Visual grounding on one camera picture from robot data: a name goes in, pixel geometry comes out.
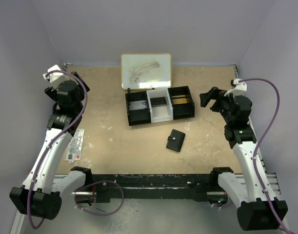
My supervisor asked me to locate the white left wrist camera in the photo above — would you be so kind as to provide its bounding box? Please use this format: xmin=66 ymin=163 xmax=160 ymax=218
xmin=43 ymin=64 xmax=69 ymax=89

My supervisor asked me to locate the black leather card holder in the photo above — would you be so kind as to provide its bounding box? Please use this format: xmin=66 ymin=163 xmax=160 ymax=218
xmin=166 ymin=129 xmax=186 ymax=153

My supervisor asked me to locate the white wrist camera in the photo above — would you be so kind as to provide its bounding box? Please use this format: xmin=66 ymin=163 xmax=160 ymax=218
xmin=224 ymin=78 xmax=247 ymax=97
xmin=43 ymin=64 xmax=69 ymax=89

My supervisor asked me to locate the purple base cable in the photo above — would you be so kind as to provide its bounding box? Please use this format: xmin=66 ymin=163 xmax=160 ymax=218
xmin=74 ymin=180 xmax=125 ymax=216
xmin=211 ymin=198 xmax=234 ymax=210

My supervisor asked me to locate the aluminium table frame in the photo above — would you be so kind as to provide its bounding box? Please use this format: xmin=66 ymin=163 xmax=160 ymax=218
xmin=11 ymin=63 xmax=282 ymax=234

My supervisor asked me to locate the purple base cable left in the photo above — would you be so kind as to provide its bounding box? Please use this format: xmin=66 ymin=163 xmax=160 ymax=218
xmin=74 ymin=180 xmax=125 ymax=216

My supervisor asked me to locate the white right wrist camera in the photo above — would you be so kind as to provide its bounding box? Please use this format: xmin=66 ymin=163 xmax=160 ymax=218
xmin=224 ymin=78 xmax=247 ymax=97

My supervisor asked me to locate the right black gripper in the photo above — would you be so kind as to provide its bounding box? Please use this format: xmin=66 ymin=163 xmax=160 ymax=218
xmin=200 ymin=87 xmax=240 ymax=124

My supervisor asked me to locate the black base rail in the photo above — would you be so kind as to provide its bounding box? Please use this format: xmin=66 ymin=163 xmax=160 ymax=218
xmin=70 ymin=173 xmax=227 ymax=203

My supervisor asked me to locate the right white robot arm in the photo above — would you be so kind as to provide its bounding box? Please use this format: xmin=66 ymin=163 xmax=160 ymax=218
xmin=200 ymin=87 xmax=288 ymax=231

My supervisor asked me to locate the silver card in tray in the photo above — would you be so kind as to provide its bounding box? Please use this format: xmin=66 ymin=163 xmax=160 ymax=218
xmin=129 ymin=100 xmax=147 ymax=111

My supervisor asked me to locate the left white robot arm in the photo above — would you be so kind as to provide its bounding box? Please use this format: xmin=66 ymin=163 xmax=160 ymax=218
xmin=9 ymin=68 xmax=93 ymax=220

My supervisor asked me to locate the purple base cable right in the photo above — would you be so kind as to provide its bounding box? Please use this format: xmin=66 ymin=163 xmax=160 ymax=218
xmin=211 ymin=198 xmax=234 ymax=210

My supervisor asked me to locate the gold card in tray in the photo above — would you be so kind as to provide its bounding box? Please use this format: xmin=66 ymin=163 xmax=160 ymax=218
xmin=172 ymin=96 xmax=191 ymax=105

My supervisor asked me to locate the white board with wooden frame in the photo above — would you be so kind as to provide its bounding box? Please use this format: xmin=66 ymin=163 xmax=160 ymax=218
xmin=120 ymin=53 xmax=172 ymax=90

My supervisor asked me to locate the black and white compartment tray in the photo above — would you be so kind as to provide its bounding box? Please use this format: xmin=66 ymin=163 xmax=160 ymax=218
xmin=125 ymin=86 xmax=195 ymax=126

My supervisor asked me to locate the clear plastic packet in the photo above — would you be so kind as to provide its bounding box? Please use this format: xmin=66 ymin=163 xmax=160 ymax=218
xmin=65 ymin=129 xmax=84 ymax=163

